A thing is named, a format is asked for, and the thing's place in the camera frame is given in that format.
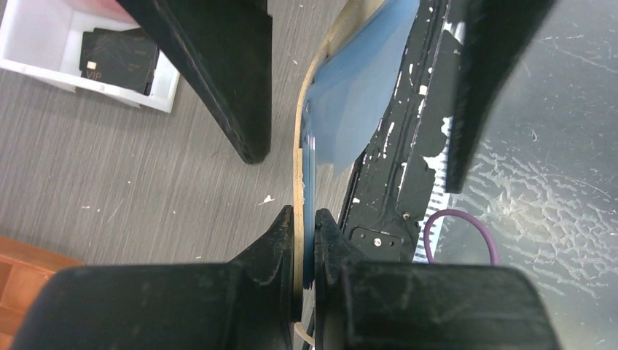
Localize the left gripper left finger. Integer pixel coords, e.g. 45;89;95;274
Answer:
12;206;296;349

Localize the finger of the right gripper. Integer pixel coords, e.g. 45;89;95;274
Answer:
445;0;555;193
119;0;273;164

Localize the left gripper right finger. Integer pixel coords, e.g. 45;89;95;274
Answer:
315;209;561;349

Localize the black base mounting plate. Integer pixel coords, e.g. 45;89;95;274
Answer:
339;1;465;263

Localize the black item in white bin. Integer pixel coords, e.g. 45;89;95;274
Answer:
79;28;160;96

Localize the white plastic bin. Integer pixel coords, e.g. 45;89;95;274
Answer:
1;1;180;113

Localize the wooden compartment tray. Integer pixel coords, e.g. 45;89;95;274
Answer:
1;236;82;349

